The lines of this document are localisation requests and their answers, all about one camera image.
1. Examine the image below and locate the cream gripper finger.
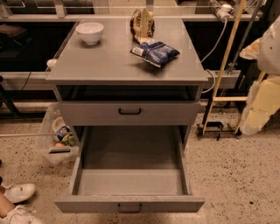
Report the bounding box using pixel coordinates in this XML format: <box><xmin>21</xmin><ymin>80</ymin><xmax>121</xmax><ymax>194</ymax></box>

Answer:
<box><xmin>240</xmin><ymin>38</ymin><xmax>261</xmax><ymax>60</ymax></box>
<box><xmin>240</xmin><ymin>75</ymin><xmax>280</xmax><ymax>135</ymax></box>

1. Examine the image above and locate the blue chip bag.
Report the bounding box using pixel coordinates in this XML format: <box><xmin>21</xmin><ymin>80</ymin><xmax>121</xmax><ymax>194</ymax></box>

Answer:
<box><xmin>130</xmin><ymin>38</ymin><xmax>180</xmax><ymax>67</ymax></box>

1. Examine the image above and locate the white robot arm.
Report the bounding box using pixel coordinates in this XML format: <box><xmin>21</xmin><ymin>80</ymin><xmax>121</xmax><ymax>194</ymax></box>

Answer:
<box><xmin>240</xmin><ymin>16</ymin><xmax>280</xmax><ymax>135</ymax></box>

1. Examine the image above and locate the brown chip bag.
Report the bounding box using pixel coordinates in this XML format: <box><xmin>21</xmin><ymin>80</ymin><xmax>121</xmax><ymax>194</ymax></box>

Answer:
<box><xmin>129</xmin><ymin>9</ymin><xmax>155</xmax><ymax>44</ymax></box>

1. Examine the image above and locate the grey drawer cabinet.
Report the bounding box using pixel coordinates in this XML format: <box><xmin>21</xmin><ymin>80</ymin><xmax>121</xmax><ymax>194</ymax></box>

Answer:
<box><xmin>46</xmin><ymin>17</ymin><xmax>208</xmax><ymax>142</ymax></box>

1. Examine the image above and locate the closed grey top drawer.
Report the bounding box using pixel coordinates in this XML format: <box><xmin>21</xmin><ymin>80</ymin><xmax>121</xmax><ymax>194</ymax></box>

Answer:
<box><xmin>59</xmin><ymin>101</ymin><xmax>200</xmax><ymax>126</ymax></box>

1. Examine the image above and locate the open grey middle drawer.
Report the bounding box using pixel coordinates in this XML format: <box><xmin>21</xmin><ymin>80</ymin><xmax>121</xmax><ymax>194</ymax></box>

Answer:
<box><xmin>55</xmin><ymin>126</ymin><xmax>205</xmax><ymax>214</ymax></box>

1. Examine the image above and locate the green snack bag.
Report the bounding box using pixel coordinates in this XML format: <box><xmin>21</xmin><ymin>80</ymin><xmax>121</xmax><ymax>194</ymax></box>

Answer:
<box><xmin>60</xmin><ymin>135</ymin><xmax>76</xmax><ymax>147</ymax></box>

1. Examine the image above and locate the white power plug adapter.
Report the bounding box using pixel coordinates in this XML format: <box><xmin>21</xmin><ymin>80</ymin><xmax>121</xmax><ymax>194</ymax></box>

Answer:
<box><xmin>216</xmin><ymin>4</ymin><xmax>232</xmax><ymax>21</ymax></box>

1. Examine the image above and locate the white ceramic bowl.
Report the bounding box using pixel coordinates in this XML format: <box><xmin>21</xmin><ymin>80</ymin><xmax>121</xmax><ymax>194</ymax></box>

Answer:
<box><xmin>75</xmin><ymin>22</ymin><xmax>104</xmax><ymax>45</ymax></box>

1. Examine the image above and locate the blue soda can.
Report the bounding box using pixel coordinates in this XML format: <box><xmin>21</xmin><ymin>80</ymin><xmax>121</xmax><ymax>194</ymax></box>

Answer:
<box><xmin>54</xmin><ymin>126</ymin><xmax>70</xmax><ymax>142</ymax></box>

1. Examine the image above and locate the clear plastic bin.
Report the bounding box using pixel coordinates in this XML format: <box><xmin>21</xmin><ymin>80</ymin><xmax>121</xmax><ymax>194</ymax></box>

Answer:
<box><xmin>34</xmin><ymin>103</ymin><xmax>79</xmax><ymax>165</ymax></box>

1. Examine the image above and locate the white sneaker upper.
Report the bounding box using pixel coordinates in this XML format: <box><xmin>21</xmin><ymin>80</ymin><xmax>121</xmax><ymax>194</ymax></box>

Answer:
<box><xmin>0</xmin><ymin>183</ymin><xmax>36</xmax><ymax>204</ymax></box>

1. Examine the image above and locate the white sneaker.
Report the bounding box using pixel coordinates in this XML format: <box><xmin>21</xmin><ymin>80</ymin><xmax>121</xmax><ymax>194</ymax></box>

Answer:
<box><xmin>0</xmin><ymin>183</ymin><xmax>36</xmax><ymax>204</ymax></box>
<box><xmin>0</xmin><ymin>205</ymin><xmax>45</xmax><ymax>224</ymax></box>

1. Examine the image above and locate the white sneaker lower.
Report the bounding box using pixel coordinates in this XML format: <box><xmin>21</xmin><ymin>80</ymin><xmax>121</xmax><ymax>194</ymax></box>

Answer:
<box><xmin>0</xmin><ymin>205</ymin><xmax>45</xmax><ymax>224</ymax></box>

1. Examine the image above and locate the person's bare leg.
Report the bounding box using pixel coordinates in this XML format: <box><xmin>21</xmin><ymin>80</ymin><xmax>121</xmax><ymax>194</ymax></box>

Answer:
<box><xmin>0</xmin><ymin>186</ymin><xmax>15</xmax><ymax>218</ymax></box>

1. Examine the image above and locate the white power cable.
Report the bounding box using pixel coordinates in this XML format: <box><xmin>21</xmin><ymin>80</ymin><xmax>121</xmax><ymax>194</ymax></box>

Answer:
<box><xmin>200</xmin><ymin>17</ymin><xmax>228</xmax><ymax>95</ymax></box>

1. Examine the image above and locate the yellow wooden frame stand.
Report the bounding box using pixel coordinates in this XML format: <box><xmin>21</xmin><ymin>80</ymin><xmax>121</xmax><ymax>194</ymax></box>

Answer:
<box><xmin>197</xmin><ymin>0</ymin><xmax>263</xmax><ymax>137</ymax></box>

